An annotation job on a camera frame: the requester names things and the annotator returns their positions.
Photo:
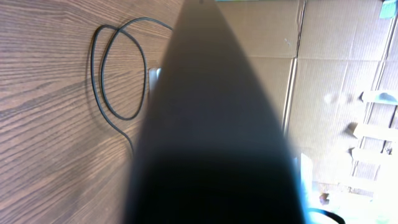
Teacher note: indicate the Samsung Galaxy smartphone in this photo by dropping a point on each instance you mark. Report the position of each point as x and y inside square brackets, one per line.
[211, 149]

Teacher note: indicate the white power strip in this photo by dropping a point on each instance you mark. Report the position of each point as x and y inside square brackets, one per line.
[154, 74]

